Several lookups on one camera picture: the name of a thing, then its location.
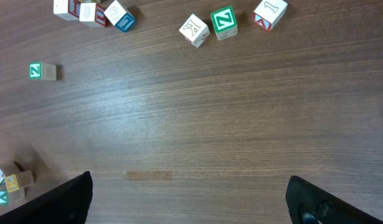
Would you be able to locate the red A number one block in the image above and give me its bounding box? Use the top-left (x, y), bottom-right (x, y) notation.
top-left (253, 0), bottom-right (288, 32)

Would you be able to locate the yellow-sided wooden block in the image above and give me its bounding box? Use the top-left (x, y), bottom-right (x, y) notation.
top-left (81, 0), bottom-right (102, 3)

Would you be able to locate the green Z block left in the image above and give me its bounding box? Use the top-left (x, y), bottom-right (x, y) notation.
top-left (28, 61), bottom-right (57, 81)

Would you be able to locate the green z block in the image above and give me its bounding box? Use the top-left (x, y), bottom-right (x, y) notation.
top-left (210, 6), bottom-right (238, 40)
top-left (28, 61), bottom-right (57, 81)

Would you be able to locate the plain wooden block top-left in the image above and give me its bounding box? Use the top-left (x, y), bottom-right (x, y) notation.
top-left (53, 0), bottom-right (81, 21)

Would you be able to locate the blue letter wooden block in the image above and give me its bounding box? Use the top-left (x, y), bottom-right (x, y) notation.
top-left (104, 0), bottom-right (136, 32)

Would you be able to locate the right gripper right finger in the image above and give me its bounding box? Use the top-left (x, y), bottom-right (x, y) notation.
top-left (285, 175), bottom-right (383, 224)

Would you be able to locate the red-sided K wooden block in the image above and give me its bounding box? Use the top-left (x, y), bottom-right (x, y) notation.
top-left (179, 14), bottom-right (210, 48)

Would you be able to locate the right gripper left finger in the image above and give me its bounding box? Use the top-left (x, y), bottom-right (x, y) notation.
top-left (0, 171), bottom-right (93, 224)

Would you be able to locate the green Z block right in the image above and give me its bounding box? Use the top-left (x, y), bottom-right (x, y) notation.
top-left (210, 6), bottom-right (238, 40)

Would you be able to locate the yellow top wooden block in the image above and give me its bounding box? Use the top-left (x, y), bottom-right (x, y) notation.
top-left (5, 170), bottom-right (34, 192)

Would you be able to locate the wooden block with number eight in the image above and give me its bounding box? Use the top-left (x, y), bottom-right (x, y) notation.
top-left (79, 2), bottom-right (107, 28)

